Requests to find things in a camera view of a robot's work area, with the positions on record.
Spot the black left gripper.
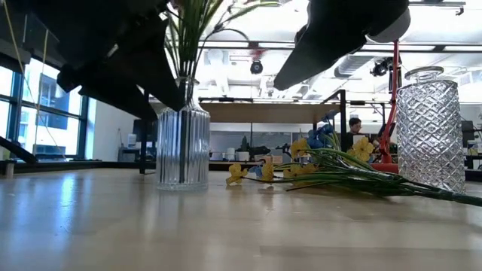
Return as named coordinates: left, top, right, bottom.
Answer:
left=7, top=0, right=185, bottom=122

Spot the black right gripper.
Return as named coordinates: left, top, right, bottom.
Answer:
left=273, top=0, right=410, bottom=92

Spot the pink artificial flower bunch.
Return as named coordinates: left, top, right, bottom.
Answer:
left=163, top=0, right=282, bottom=185

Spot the ribbed clear glass vase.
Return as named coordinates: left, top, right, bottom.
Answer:
left=155, top=77, right=211, bottom=191

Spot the yellow artificial flower bunch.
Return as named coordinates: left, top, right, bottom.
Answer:
left=225, top=137, right=482, bottom=207

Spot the diamond-cut clear glass vase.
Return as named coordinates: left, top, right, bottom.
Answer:
left=395, top=65, right=466, bottom=193

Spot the black computer monitor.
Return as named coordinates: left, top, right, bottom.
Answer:
left=465, top=120, right=476, bottom=148
left=132, top=119, right=159, bottom=143

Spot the black ceiling spotlight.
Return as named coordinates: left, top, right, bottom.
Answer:
left=370, top=56, right=393, bottom=78

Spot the person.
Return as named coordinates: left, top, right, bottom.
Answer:
left=345, top=117, right=363, bottom=151

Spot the red desk lamp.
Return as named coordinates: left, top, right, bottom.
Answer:
left=367, top=7, right=412, bottom=175

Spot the large window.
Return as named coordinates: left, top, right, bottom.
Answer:
left=0, top=56, right=90, bottom=161

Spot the silver ventilation duct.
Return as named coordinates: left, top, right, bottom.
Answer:
left=334, top=54, right=374, bottom=79

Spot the wooden shelf with black frame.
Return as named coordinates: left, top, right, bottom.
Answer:
left=139, top=89, right=348, bottom=176

